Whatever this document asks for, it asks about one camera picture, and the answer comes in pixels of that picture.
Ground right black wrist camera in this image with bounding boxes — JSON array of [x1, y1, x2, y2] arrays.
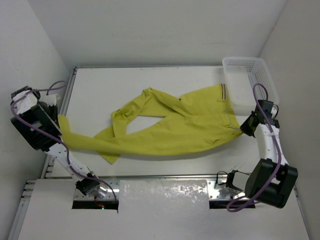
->
[[255, 99, 279, 119]]

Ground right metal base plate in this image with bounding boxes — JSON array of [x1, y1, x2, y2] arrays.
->
[[207, 180, 248, 201]]

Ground metal base plate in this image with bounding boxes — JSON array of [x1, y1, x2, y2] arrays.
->
[[73, 179, 120, 201], [207, 180, 248, 201]]

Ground white front cover board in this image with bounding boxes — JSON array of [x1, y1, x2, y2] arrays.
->
[[19, 179, 308, 240]]

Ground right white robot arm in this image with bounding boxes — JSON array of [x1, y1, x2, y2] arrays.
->
[[226, 110, 299, 213]]

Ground yellow-green trousers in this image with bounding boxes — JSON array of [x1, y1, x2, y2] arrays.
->
[[58, 84, 241, 164]]

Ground white perforated plastic basket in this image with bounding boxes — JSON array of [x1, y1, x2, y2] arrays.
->
[[222, 56, 280, 116]]

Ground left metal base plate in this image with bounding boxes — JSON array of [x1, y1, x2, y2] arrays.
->
[[73, 179, 120, 201]]

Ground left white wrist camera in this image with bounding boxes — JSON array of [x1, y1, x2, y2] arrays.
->
[[43, 93, 61, 107]]

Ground aluminium table frame rail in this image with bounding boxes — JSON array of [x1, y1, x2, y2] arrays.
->
[[7, 67, 78, 240]]

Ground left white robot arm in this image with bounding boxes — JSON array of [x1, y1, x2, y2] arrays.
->
[[10, 86, 101, 197]]

